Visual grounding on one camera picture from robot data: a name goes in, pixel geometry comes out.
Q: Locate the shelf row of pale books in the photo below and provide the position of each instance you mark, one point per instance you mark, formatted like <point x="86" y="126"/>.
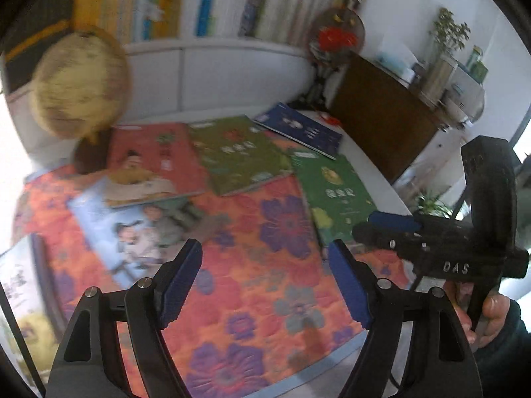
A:
<point x="269" y="8"/>

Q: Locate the brown wooden cabinet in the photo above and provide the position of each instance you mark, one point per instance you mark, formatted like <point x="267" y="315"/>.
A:
<point x="381" y="116"/>

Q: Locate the round flower fan on stand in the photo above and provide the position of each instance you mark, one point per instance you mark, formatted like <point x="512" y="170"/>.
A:
<point x="336" y="37"/>

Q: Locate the antique beige globe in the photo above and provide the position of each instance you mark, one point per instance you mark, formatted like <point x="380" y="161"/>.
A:
<point x="74" y="87"/>

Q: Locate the green potted plant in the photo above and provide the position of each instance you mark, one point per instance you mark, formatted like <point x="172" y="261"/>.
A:
<point x="431" y="207"/>

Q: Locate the bright green yellow-flower book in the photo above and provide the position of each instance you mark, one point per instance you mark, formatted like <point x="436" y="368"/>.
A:
<point x="332" y="190"/>

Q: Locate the orange floral quilted mat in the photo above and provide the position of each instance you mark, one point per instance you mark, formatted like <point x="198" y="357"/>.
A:
<point x="257" y="298"/>

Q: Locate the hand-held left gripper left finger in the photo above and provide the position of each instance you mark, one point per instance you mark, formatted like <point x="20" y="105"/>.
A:
<point x="182" y="282"/>

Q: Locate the white bookshelf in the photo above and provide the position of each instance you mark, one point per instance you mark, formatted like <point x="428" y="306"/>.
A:
<point x="232" y="78"/>

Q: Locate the person's right hand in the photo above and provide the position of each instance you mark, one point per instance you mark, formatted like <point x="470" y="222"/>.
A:
<point x="495" y="309"/>

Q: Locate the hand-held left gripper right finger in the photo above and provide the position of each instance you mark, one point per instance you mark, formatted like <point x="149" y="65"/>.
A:
<point x="348" y="286"/>

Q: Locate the beige vase with green plant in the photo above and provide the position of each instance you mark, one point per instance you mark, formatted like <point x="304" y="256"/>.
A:
<point x="439" y="74"/>

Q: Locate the navy blue eagle book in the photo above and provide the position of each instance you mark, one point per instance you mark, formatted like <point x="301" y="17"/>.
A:
<point x="298" y="128"/>

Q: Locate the light blue poets book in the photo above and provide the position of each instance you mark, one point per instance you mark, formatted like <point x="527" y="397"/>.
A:
<point x="128" y="236"/>

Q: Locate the person's right forearm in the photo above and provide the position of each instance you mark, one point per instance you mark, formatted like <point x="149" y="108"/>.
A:
<point x="506" y="360"/>

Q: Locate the small green container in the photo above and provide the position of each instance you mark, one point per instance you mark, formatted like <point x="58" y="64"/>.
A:
<point x="476" y="64"/>

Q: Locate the orange-red scholar book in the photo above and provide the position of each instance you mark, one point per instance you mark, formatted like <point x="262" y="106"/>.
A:
<point x="157" y="161"/>

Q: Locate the light blue tissue box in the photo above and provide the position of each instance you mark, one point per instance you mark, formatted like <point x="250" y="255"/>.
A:
<point x="394" y="60"/>

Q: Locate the small red ornament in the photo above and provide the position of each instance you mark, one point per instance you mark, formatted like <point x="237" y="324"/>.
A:
<point x="330" y="119"/>

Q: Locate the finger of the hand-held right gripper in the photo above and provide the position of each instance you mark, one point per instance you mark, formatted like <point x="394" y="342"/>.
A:
<point x="394" y="220"/>
<point x="373" y="234"/>

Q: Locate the white rabbit book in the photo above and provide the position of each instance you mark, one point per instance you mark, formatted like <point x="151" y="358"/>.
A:
<point x="20" y="290"/>

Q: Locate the olive green moth book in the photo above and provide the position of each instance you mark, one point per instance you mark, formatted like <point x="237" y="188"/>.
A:
<point x="240" y="153"/>

